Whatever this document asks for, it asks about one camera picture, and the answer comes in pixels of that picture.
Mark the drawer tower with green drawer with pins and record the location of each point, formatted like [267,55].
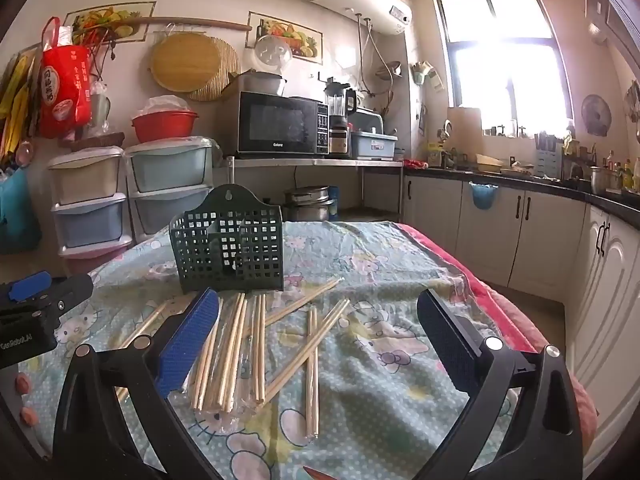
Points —
[167,175]

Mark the round bamboo mat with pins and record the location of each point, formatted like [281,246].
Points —
[227,80]

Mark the dark green utensil basket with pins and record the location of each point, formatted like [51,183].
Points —
[225,245]

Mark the blue bag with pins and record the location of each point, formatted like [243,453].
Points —
[17,210]

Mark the pink red blanket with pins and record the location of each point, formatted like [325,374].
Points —
[480,305]

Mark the kitchen window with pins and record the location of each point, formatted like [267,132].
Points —
[500,60]

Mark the fruit wall poster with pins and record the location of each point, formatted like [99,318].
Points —
[107,20]
[300,35]

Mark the red plastic bag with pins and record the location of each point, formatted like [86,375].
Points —
[62,90]

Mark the cartoon cat print tablecloth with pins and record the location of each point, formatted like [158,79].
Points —
[380,320]

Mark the small round wall fan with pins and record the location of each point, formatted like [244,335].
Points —
[596,115]

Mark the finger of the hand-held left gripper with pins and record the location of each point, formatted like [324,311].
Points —
[30,284]
[70,292]

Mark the steel pressure cooker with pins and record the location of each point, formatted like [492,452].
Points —
[307,202]

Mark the black blender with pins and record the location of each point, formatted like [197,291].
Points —
[339,110]

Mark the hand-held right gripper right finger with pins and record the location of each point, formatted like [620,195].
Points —
[447,340]

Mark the steel stock pot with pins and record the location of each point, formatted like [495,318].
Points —
[602,180]

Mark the white kitchen cabinets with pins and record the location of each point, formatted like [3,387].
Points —
[550,240]

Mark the green wall holder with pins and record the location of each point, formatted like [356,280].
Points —
[421,74]

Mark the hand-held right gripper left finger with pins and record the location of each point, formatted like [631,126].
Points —
[187,345]

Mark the light blue knife block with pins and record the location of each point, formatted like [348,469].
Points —
[546,157]

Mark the wicker basket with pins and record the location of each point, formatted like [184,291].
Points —
[92,141]

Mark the hanging metal strainer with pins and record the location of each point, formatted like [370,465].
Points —
[389,71]

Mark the steel shelf rack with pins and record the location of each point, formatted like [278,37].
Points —
[320,162]

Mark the yellow hanging packets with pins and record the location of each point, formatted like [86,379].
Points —
[15,100]

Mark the black microwave oven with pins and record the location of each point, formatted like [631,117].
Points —
[275,122]

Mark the white cutting board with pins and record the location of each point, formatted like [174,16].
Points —
[462,130]

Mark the round wooden cutting board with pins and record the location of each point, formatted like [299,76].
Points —
[185,62]

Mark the drawer tower with cream drawer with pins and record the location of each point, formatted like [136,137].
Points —
[87,200]

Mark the group of wooden chopsticks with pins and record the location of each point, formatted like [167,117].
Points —
[312,360]

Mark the clear plastic food cover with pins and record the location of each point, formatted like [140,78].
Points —
[272,52]

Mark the wooden rolling pin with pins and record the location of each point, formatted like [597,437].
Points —
[200,22]

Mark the red plastic colander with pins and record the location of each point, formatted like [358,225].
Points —
[165,127]

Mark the blue hanging bin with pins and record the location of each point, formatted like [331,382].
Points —
[484,196]

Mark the light blue plastic container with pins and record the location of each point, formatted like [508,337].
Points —
[372,145]

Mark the clear plastic bags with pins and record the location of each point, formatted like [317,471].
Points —
[162,104]

